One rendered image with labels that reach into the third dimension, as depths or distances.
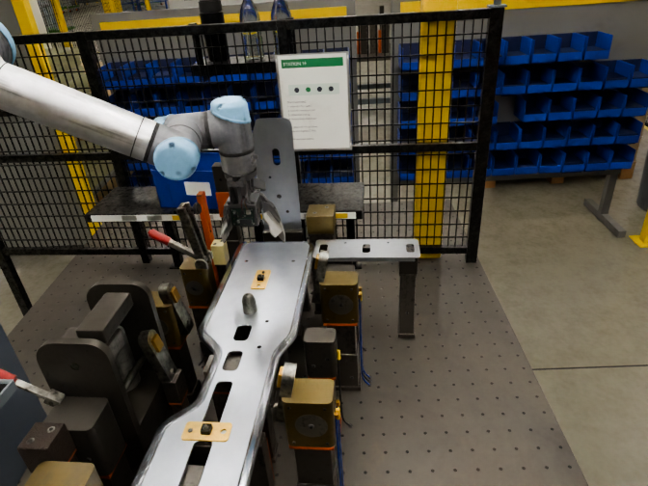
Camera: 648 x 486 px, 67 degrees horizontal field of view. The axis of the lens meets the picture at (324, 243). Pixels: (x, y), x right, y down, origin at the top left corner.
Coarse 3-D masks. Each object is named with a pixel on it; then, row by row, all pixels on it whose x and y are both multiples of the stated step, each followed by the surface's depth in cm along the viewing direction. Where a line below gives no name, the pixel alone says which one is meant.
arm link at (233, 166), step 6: (222, 156) 103; (246, 156) 103; (252, 156) 105; (222, 162) 104; (228, 162) 103; (234, 162) 103; (240, 162) 103; (246, 162) 103; (252, 162) 105; (222, 168) 106; (228, 168) 104; (234, 168) 103; (240, 168) 104; (246, 168) 104; (252, 168) 105; (228, 174) 106; (234, 174) 104; (240, 174) 104; (246, 174) 105
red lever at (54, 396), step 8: (0, 368) 82; (0, 376) 81; (8, 376) 82; (16, 376) 83; (16, 384) 82; (24, 384) 83; (32, 392) 83; (40, 392) 83; (48, 392) 83; (56, 392) 84; (48, 400) 83; (56, 400) 83
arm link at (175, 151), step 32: (0, 64) 78; (0, 96) 78; (32, 96) 79; (64, 96) 80; (64, 128) 82; (96, 128) 83; (128, 128) 84; (160, 128) 87; (160, 160) 85; (192, 160) 86
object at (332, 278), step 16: (336, 272) 119; (352, 272) 118; (320, 288) 115; (336, 288) 115; (352, 288) 114; (336, 304) 117; (352, 304) 116; (336, 320) 120; (352, 320) 119; (352, 336) 122; (352, 352) 125; (352, 368) 127; (336, 384) 131; (352, 384) 130; (368, 384) 132
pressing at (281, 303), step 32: (256, 256) 136; (288, 256) 135; (224, 288) 123; (288, 288) 122; (224, 320) 112; (256, 320) 112; (288, 320) 111; (224, 352) 103; (256, 352) 103; (256, 384) 95; (192, 416) 89; (224, 416) 89; (256, 416) 89; (160, 448) 84; (192, 448) 83; (224, 448) 83; (256, 448) 83; (160, 480) 78; (224, 480) 78
